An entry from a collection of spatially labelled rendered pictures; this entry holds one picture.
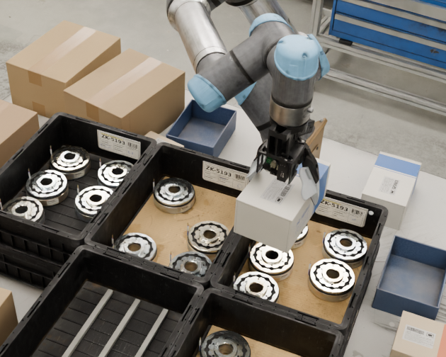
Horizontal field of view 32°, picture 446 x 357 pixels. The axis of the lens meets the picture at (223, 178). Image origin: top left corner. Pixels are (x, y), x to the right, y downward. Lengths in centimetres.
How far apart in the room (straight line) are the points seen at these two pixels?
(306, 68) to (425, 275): 87
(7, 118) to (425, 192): 120
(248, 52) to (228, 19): 299
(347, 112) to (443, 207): 158
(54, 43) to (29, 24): 187
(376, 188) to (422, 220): 17
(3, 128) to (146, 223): 52
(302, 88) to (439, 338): 73
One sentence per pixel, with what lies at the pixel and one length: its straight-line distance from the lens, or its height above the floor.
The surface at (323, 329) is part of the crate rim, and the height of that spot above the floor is 93.
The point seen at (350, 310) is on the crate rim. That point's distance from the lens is 162.
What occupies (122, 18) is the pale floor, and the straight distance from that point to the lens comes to 440.
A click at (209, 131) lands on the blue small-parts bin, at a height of 70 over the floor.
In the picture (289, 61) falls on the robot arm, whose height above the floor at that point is 145.
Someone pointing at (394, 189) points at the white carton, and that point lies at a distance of 214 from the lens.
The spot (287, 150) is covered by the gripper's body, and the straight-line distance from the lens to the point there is 143.
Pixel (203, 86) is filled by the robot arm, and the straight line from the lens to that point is 143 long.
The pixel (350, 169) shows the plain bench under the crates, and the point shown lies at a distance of 231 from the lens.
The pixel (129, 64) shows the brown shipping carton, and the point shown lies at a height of 86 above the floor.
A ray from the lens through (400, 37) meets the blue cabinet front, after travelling 358.
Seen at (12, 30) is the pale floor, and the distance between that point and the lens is 435.
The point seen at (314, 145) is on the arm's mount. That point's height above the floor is 85.
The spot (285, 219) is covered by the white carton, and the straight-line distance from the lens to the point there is 148.
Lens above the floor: 215
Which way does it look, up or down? 41 degrees down
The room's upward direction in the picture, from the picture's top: 3 degrees clockwise
